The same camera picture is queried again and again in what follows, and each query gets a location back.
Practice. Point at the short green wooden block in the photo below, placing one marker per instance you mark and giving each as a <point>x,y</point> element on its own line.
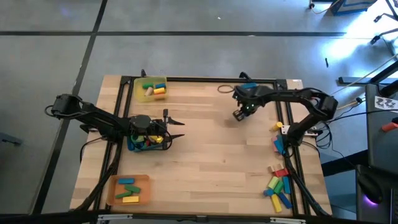
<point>148,85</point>

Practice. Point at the white printed paper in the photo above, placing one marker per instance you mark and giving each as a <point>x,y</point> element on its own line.
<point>385,102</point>

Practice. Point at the orange plastic bin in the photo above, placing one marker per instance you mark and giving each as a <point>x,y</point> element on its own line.
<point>112,186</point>

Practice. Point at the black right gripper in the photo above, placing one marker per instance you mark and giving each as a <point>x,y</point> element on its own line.
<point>248,98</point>

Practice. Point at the dark blue long block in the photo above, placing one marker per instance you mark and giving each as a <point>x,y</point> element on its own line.
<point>284,200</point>

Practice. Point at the black chair base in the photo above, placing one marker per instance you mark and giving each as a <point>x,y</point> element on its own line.
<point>384,34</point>

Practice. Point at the blue box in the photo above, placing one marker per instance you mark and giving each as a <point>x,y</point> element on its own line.
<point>351,6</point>

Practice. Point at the natural wood cylinder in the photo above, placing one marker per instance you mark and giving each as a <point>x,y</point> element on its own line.
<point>149,91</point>

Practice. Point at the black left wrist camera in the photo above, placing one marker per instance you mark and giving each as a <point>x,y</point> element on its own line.
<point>165,115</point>

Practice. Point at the black table clamp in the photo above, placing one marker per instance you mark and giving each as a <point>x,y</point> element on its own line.
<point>143,72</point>
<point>245,76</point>

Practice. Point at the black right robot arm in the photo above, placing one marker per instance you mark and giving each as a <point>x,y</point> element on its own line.
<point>298,95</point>

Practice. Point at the blue wooden cylinder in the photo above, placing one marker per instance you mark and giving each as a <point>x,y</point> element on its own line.
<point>160,85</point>
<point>268,192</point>

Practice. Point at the black front bar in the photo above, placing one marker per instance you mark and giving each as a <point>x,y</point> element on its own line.
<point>46,218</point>

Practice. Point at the yellow wooden cylinder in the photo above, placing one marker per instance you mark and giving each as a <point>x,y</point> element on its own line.
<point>159,91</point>
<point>276,126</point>

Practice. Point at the black computer tower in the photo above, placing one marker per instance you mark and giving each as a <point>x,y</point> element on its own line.
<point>367,214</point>

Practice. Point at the yellow translucent plastic bin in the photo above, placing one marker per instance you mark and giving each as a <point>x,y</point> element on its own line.
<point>139,95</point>

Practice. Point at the green wooden arch block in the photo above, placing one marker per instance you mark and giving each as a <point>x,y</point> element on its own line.
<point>137,138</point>

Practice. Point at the black office chair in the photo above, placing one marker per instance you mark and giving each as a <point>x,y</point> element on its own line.
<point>385,15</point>

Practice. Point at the black floor beam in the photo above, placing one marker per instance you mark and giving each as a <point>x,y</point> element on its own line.
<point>351,81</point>

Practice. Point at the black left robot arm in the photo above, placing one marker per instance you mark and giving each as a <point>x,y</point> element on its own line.
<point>93,116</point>

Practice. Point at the long yellow wooden block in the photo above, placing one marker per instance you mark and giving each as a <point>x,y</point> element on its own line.
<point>130,199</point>
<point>276,203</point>

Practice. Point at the silver bracket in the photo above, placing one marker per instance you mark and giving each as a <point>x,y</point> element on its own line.
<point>287,221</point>
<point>115,217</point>

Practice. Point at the small black floor object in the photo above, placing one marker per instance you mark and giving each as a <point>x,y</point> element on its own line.
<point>326,62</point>

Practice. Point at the dark drawer cabinet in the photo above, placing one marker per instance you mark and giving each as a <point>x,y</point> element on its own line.
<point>382,140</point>

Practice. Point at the long blue wooden block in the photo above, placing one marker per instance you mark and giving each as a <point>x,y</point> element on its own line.
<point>248,85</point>
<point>281,145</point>
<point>286,185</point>
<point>126,180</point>

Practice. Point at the light green wooden block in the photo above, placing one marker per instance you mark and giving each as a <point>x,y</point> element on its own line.
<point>273,182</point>

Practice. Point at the pink wooden block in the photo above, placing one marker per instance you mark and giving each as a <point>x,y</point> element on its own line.
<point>274,143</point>

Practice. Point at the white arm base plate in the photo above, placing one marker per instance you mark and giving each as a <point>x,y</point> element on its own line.
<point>286,129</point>

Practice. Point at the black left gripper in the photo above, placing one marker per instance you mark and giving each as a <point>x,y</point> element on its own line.
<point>143,123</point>

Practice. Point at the black table frame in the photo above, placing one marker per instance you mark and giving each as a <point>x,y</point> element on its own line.
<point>192,79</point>

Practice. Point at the black mouse with light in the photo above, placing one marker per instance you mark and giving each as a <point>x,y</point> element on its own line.
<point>370,186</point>

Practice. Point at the teal plastic bin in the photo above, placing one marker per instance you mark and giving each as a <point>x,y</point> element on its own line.
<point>130,148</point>

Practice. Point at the grey floor object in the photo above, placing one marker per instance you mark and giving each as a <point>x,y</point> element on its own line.
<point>11,138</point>

